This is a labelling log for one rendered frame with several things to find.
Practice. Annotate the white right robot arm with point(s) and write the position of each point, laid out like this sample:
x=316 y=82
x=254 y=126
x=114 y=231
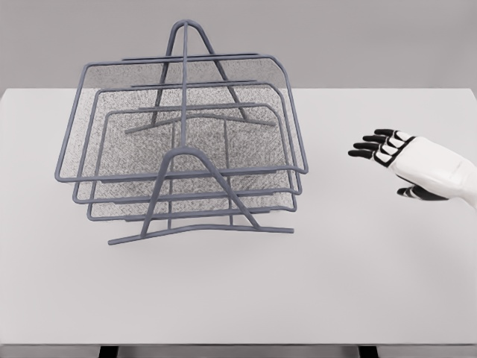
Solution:
x=469 y=182

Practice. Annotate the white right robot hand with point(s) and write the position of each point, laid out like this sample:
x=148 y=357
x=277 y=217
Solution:
x=425 y=164

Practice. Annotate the grey mesh folder tray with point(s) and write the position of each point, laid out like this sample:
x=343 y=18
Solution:
x=119 y=211
x=242 y=71
x=119 y=190

